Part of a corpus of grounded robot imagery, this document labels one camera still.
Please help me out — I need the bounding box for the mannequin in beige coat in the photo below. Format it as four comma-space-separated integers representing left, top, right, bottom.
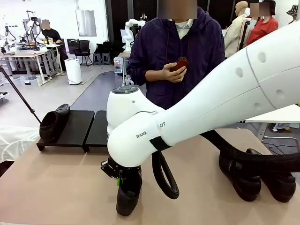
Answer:
224, 1, 249, 58

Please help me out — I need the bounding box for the white wall panel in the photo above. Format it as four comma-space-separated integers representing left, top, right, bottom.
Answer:
75, 9, 97, 37

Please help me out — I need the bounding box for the black leather shoe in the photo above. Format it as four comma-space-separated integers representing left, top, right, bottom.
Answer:
39, 104, 70, 144
246, 148, 296, 203
116, 165, 143, 217
218, 153, 262, 202

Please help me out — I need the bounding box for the black office chair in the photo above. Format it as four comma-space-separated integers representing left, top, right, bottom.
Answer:
74, 40, 92, 66

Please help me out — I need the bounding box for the background robot with cables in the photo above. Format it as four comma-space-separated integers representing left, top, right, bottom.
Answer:
22, 10, 46, 51

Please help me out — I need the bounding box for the white computer case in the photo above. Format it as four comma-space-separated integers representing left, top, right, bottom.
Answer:
113, 57, 125, 75

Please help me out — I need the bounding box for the person in purple jacket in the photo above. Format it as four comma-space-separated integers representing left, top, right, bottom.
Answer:
126, 7, 225, 111

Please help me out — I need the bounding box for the wooden shoe brush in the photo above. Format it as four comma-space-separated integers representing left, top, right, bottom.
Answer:
170, 57, 189, 72

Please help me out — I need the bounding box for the black bag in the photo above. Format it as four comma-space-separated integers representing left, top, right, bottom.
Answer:
94, 40, 113, 55

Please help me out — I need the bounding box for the person's right forearm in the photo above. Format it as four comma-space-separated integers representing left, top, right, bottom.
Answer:
126, 63, 165, 83

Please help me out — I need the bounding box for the black strap on right arm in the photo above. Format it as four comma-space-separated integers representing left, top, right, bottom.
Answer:
149, 135, 173, 151

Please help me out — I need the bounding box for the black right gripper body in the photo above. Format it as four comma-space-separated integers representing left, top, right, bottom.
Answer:
100, 158, 124, 180

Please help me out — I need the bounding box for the gray floor mat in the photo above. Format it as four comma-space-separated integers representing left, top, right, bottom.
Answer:
70, 71, 147, 118

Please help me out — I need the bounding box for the white desk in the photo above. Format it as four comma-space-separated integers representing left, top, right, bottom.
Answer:
243, 104, 300, 146

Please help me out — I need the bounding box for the white air purifier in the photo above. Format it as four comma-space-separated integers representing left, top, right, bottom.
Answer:
64, 58, 83, 85

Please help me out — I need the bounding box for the mannequin with bucket hat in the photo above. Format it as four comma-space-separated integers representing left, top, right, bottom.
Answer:
287, 4, 300, 24

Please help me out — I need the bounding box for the person's right hand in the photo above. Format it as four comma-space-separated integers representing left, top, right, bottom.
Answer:
163, 62, 189, 83

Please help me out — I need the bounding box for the small side table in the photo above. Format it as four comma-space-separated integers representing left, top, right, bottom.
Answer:
118, 52, 129, 87

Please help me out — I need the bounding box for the long work table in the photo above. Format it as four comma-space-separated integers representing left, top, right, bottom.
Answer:
0, 44, 62, 85

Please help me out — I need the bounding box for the clear storage box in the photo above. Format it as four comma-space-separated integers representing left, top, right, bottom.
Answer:
20, 75, 42, 87

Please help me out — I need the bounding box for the black slanted tripod pole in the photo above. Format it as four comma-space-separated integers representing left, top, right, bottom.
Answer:
0, 65, 42, 124

